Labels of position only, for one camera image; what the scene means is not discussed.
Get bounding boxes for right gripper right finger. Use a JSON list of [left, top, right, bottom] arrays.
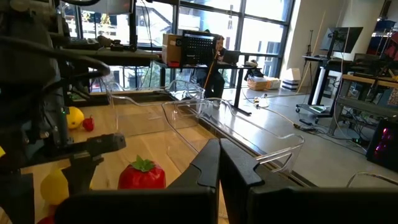
[[220, 138, 398, 224]]

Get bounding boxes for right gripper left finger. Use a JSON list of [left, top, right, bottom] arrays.
[[54, 138, 221, 224]]

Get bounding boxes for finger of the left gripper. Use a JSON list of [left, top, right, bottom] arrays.
[[30, 148, 82, 194], [81, 133, 127, 194]]

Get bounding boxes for small red pepper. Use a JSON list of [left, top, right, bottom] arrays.
[[81, 114, 95, 133], [36, 214, 56, 224]]

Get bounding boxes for yellow lemon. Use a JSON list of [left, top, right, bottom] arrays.
[[40, 169, 70, 206], [66, 106, 85, 130]]

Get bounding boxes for large red tomato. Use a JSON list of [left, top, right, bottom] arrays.
[[117, 154, 167, 190]]

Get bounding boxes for clear plastic tray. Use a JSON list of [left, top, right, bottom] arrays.
[[63, 88, 318, 188]]

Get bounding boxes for clear plastic bin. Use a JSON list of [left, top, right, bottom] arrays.
[[346, 172, 398, 188], [101, 79, 206, 139], [160, 97, 306, 175]]

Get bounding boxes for black power adapter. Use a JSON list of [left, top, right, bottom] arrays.
[[293, 118, 318, 134]]

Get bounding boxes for black side desk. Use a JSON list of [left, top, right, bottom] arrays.
[[60, 46, 161, 68]]

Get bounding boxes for computer tower pink lights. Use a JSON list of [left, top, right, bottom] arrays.
[[366, 119, 398, 172]]

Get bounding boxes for brown cardboard box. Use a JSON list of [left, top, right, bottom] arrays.
[[161, 33, 184, 68]]

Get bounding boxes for black white rolling stand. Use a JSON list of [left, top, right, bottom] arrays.
[[295, 55, 354, 124]]

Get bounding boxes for person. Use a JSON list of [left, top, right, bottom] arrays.
[[195, 34, 227, 100]]

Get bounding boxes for thin wooden stick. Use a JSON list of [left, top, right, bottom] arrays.
[[203, 51, 218, 90]]

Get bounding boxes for white box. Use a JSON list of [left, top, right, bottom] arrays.
[[281, 67, 302, 91]]

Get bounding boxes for black perforated computer case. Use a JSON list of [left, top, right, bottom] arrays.
[[181, 30, 219, 67]]

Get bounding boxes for wooden workbench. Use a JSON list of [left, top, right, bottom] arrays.
[[328, 73, 398, 136]]

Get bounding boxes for black bag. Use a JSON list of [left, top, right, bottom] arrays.
[[244, 59, 264, 81]]

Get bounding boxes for black office desk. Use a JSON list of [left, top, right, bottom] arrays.
[[154, 60, 262, 116]]

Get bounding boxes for dark laptop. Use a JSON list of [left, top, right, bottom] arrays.
[[221, 49, 241, 65]]

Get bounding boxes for monitor on rolling stand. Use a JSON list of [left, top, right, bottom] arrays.
[[320, 26, 364, 54]]

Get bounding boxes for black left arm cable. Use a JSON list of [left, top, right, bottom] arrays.
[[0, 35, 111, 80]]

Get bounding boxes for large glass window wall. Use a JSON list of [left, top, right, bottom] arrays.
[[58, 0, 295, 93]]

